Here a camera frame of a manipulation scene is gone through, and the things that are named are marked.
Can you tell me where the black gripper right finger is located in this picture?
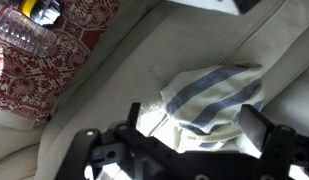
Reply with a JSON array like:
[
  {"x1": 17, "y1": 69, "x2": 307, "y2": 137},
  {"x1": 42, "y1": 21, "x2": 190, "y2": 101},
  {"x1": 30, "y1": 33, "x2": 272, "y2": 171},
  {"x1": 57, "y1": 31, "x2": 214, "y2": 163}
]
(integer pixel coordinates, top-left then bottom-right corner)
[{"x1": 238, "y1": 103, "x2": 275, "y2": 153}]

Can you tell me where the grey striped towel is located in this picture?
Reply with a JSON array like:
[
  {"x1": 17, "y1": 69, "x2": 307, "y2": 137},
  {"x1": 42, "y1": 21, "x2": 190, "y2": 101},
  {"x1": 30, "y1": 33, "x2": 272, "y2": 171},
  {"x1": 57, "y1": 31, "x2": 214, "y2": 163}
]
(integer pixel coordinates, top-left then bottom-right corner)
[{"x1": 159, "y1": 63, "x2": 266, "y2": 154}]

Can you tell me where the clear plastic water bottle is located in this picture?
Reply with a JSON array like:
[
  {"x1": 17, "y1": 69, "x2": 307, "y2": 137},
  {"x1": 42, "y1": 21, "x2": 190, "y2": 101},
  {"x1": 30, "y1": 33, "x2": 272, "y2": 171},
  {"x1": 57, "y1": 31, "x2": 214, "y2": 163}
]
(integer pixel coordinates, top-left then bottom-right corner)
[{"x1": 0, "y1": 6, "x2": 58, "y2": 56}]

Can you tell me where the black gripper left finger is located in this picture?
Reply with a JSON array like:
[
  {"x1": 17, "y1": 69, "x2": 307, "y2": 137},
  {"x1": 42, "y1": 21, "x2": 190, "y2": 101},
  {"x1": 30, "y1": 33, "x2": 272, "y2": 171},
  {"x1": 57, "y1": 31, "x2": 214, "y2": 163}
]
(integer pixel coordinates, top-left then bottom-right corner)
[{"x1": 127, "y1": 102, "x2": 142, "y2": 129}]

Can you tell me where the beige fabric sofa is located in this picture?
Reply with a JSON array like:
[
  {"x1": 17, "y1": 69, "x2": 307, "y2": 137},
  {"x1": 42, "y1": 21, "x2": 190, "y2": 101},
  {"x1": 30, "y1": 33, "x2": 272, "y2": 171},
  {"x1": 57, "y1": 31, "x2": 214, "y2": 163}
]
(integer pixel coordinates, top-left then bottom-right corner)
[{"x1": 0, "y1": 0, "x2": 309, "y2": 180}]

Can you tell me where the red patterned towel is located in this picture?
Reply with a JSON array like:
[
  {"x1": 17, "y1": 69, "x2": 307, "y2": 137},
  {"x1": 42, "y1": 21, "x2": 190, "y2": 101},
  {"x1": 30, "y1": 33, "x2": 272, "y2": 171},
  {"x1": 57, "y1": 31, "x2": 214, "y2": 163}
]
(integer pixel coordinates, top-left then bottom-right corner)
[{"x1": 0, "y1": 0, "x2": 121, "y2": 123}]

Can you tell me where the white wooden chair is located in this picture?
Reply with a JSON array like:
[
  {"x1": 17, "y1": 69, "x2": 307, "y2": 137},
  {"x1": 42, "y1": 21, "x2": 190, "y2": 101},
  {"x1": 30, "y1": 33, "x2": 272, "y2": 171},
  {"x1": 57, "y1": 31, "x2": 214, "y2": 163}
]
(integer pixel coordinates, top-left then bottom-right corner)
[{"x1": 167, "y1": 0, "x2": 242, "y2": 16}]

